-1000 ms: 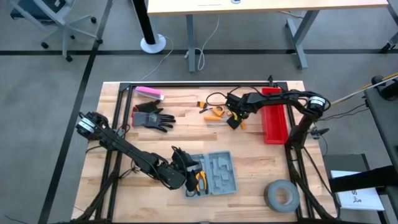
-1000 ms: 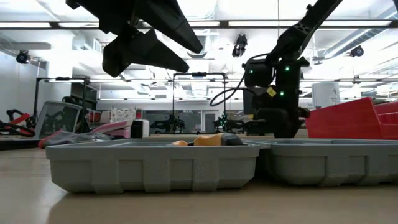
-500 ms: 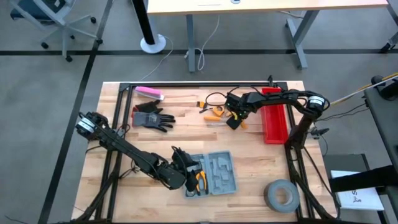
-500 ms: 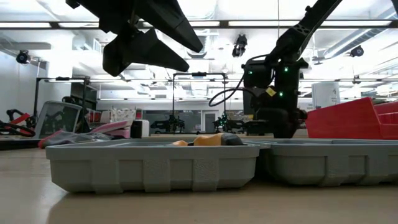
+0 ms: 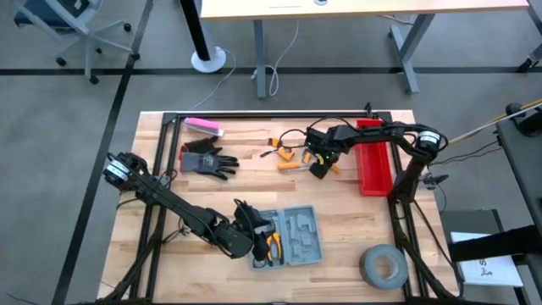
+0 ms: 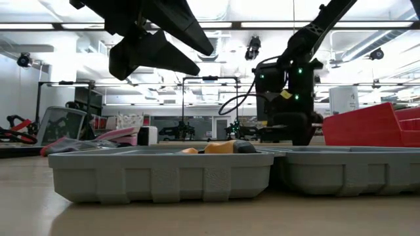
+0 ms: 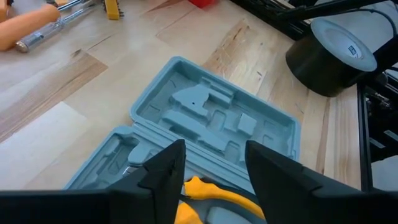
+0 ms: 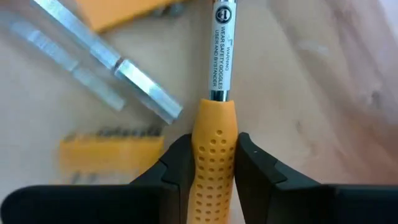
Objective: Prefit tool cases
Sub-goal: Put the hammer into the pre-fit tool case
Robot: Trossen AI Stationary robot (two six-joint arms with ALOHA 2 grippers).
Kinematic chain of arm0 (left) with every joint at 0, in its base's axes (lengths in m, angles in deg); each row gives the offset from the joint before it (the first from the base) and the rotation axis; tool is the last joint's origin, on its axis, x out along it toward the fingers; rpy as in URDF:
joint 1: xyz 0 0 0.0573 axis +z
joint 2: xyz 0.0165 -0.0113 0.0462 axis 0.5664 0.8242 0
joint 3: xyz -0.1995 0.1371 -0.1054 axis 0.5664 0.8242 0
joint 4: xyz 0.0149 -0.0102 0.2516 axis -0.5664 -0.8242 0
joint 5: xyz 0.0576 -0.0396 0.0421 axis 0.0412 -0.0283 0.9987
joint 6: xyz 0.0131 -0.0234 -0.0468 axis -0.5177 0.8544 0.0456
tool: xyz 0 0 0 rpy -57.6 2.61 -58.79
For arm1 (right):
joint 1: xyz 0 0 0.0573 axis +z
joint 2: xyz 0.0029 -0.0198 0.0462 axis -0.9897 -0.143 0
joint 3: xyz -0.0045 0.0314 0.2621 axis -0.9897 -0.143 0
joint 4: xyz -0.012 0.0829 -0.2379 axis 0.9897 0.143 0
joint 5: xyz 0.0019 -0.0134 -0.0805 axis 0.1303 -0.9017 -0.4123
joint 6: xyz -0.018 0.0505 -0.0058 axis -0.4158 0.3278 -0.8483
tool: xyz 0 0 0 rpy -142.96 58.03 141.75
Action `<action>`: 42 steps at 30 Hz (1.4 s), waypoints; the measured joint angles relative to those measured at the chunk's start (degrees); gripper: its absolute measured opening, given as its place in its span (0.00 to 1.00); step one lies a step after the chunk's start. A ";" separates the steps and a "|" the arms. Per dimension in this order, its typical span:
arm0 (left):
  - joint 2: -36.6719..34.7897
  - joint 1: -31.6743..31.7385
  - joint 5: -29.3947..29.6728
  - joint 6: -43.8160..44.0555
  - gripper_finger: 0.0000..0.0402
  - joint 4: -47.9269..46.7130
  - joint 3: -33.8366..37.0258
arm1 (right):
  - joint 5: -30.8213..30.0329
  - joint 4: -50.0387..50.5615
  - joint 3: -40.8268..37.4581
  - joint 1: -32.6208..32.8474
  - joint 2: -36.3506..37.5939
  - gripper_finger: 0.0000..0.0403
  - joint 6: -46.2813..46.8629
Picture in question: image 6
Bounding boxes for grey work glove black fingers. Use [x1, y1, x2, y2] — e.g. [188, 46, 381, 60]
[44, 136, 121, 155]

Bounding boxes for black metal stand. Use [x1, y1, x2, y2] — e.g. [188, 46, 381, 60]
[35, 80, 96, 132]

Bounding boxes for black pole stand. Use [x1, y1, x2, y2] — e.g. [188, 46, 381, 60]
[181, 75, 240, 132]

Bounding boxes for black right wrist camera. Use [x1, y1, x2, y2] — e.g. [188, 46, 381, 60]
[255, 62, 287, 94]

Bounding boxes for white column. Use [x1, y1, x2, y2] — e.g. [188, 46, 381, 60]
[328, 85, 360, 115]

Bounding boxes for yellow-handled pliers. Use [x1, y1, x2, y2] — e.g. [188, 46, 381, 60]
[178, 140, 259, 155]

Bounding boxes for red plastic bin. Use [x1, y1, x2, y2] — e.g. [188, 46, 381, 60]
[322, 102, 420, 148]

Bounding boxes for white cylindrical container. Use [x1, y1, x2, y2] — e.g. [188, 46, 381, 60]
[137, 125, 159, 146]

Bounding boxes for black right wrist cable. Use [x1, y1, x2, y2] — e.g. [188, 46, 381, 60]
[218, 55, 289, 116]

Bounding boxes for background robot station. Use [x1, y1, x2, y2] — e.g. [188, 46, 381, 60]
[158, 120, 197, 142]
[224, 121, 273, 142]

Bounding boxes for grey plastic tool case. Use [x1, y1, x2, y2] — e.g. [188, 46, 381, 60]
[48, 144, 420, 204]

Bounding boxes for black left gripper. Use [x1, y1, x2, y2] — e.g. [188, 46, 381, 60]
[68, 0, 215, 81]

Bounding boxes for pink box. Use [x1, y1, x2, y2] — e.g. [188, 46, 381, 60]
[94, 126, 140, 147]

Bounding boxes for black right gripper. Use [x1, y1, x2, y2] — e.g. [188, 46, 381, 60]
[262, 58, 324, 147]

